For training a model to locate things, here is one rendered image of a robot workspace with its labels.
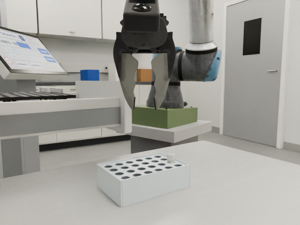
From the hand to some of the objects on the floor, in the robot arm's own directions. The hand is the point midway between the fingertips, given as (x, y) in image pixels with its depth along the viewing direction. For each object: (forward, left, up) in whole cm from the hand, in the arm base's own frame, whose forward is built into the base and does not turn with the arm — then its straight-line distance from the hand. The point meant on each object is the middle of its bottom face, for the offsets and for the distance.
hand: (144, 102), depth 42 cm
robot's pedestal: (-52, -40, -87) cm, 109 cm away
